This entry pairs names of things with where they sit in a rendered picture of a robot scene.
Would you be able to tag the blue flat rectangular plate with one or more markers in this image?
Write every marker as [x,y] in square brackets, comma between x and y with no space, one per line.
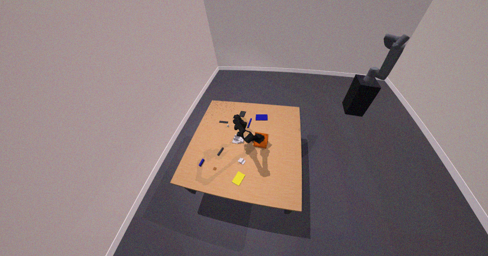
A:
[261,117]

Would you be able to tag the yellow flat rectangular plate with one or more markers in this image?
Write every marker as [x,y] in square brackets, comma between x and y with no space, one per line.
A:
[238,178]

